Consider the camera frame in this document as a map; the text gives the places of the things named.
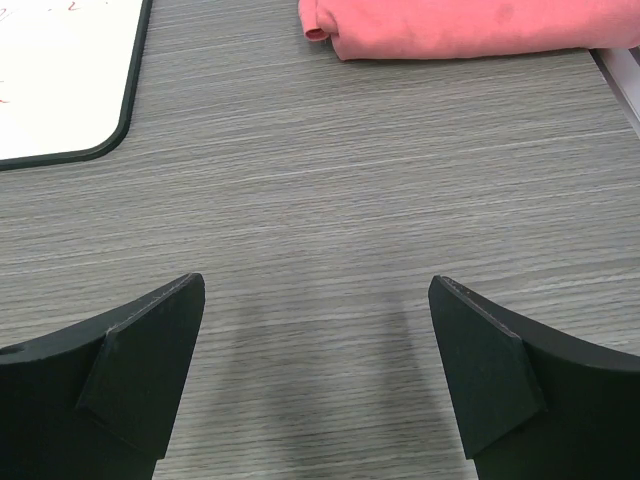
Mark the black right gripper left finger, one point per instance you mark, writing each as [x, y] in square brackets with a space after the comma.
[98, 399]

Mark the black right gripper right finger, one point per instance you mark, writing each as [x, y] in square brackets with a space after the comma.
[532, 402]

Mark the white dry-erase board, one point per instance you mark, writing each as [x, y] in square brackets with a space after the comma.
[69, 74]

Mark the folded pink t-shirt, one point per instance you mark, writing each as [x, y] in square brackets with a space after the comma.
[426, 30]

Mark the aluminium table edge rail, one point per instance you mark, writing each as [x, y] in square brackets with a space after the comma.
[621, 70]

